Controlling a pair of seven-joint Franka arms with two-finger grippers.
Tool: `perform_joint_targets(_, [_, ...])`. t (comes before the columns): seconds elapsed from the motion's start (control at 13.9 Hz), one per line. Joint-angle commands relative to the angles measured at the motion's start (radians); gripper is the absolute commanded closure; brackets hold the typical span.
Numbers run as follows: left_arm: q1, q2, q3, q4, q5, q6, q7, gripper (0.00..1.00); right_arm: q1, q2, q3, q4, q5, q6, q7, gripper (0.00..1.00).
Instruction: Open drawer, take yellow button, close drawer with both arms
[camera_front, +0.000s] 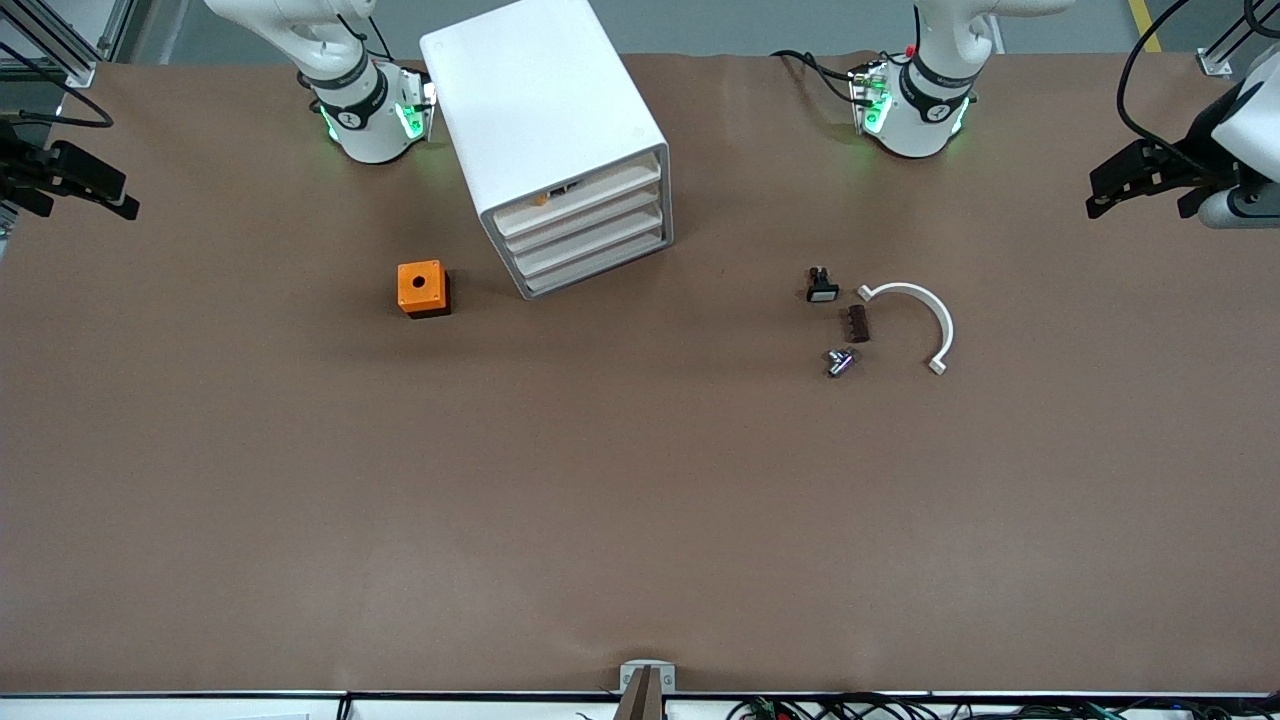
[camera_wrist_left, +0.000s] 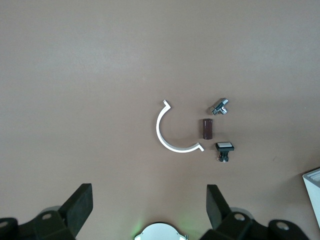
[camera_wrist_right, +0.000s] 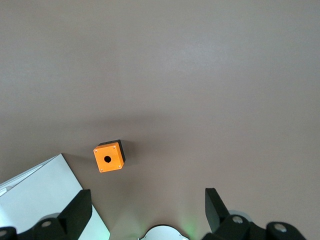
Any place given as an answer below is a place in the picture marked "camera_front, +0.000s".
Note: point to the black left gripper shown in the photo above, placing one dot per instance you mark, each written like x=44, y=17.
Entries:
x=1192, y=158

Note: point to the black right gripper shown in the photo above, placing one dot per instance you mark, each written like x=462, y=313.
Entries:
x=22, y=166

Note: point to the white plastic drawer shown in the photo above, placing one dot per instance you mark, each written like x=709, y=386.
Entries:
x=580, y=198
x=590, y=244
x=597, y=266
x=585, y=222

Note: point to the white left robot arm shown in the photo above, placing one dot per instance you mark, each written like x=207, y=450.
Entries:
x=915, y=120

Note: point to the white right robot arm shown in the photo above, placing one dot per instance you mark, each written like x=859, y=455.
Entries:
x=365, y=120

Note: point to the white drawer cabinet housing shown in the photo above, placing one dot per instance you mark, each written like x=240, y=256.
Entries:
x=540, y=100

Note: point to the brown terminal block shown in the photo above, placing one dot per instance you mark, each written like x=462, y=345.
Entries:
x=858, y=324

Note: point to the brown table cover sheet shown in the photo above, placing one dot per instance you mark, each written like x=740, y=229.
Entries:
x=640, y=500

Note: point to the aluminium frame profile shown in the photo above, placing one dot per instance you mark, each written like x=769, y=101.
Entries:
x=1215, y=62
x=60, y=50

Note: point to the white curved plastic bracket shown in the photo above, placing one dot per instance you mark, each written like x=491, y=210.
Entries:
x=936, y=311

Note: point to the black square push switch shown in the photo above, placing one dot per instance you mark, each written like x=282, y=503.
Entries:
x=822, y=291

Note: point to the orange button enclosure box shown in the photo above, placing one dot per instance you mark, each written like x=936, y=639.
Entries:
x=408, y=292

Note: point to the silver metal key switch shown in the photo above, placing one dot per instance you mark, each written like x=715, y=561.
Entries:
x=840, y=362

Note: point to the white table edge rail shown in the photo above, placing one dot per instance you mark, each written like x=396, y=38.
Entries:
x=150, y=710

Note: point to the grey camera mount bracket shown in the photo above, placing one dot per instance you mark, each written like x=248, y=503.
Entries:
x=647, y=680

